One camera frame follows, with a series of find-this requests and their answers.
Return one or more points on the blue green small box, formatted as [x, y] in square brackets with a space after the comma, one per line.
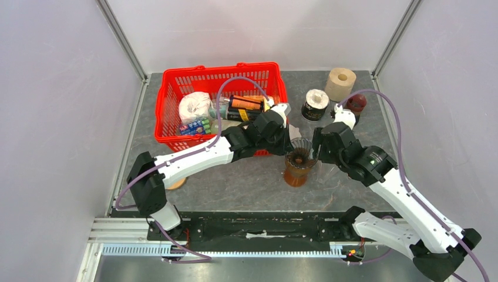
[197, 127]

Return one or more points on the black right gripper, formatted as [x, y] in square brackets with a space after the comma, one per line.
[318, 138]

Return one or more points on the pale green lotion bottle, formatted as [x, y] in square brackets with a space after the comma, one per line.
[215, 128]

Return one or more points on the red plastic shopping basket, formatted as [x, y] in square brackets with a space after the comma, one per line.
[179, 82]

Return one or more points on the clear glass dripper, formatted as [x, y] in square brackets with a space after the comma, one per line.
[326, 171]

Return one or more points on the black wrapped tissue roll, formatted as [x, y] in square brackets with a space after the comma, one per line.
[315, 105]

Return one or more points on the beige toilet paper roll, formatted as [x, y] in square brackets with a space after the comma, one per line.
[339, 84]

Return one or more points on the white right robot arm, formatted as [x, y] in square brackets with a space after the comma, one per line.
[436, 245]

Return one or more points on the white wrapped tissue roll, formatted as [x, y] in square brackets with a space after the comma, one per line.
[194, 106]

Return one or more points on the dark glass coffee dripper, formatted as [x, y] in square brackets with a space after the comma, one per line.
[301, 153]

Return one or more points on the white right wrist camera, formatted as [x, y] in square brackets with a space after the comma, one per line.
[340, 114]

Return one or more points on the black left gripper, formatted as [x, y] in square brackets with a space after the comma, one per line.
[285, 147]

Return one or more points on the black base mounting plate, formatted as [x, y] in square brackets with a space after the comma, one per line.
[246, 231]

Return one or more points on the dark bottle maroon cap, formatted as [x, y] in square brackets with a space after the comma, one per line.
[356, 105]

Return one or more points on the orange navy can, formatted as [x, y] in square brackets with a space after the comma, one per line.
[246, 102]

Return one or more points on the black yellow can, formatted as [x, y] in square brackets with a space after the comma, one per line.
[242, 115]

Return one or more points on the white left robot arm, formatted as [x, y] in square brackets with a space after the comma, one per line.
[150, 176]

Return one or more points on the amber glass coffee server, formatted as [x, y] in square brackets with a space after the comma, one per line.
[295, 176]

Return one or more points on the white paper coffee filter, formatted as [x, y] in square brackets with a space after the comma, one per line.
[294, 132]

